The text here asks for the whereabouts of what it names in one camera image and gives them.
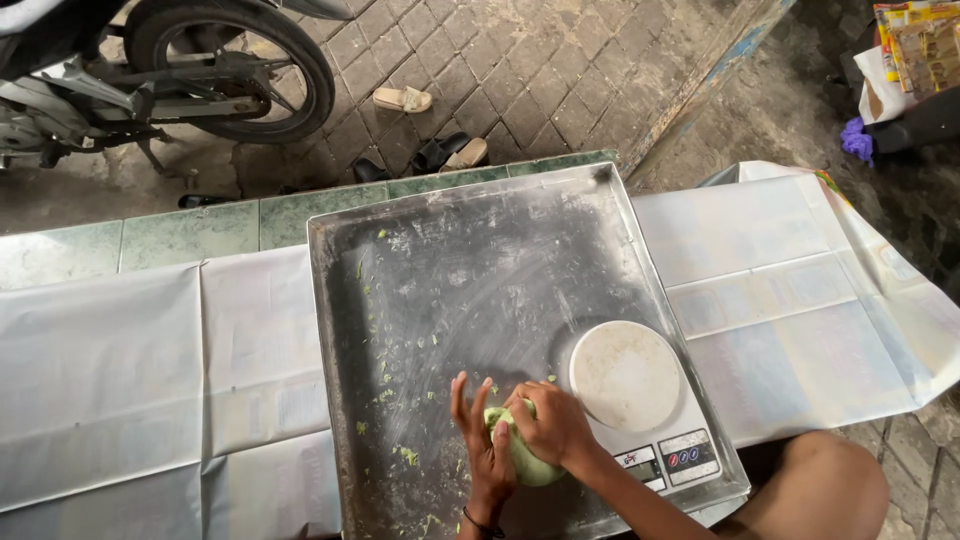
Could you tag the person's left hand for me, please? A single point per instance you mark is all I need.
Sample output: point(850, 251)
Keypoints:
point(484, 465)

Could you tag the person's right hand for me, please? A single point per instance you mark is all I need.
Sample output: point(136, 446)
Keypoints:
point(559, 427)

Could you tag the green dough ball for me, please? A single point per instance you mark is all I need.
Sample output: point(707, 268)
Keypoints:
point(529, 469)

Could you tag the black wrist band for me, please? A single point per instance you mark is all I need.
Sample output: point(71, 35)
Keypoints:
point(480, 525)

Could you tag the white digital kitchen scale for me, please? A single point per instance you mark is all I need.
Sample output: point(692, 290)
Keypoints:
point(624, 375)

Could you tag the scattered green dough crumbs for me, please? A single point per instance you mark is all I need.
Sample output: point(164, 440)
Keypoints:
point(384, 371)

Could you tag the large square metal tray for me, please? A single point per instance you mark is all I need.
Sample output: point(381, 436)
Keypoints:
point(480, 285)

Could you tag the person's bare leg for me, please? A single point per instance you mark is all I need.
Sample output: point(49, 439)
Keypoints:
point(814, 487)

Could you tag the beige sandal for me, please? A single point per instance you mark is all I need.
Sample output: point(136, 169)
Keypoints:
point(466, 155)
point(403, 99)

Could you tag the black sandal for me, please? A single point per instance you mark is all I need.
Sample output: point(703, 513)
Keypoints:
point(201, 201)
point(437, 150)
point(370, 171)

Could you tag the white plastic table sheet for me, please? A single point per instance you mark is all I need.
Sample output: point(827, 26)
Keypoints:
point(112, 375)

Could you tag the blue painted wooden beam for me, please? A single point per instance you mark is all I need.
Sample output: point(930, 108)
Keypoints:
point(712, 71)

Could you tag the white plastic bag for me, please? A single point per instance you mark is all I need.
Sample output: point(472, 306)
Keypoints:
point(881, 94)

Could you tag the black bag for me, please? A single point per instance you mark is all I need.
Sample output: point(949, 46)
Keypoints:
point(922, 124)

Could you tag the grey motorcycle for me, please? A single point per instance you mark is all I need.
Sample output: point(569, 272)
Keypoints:
point(187, 75)

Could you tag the heap of yellow snack packets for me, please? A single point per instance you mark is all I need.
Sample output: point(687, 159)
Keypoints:
point(922, 45)

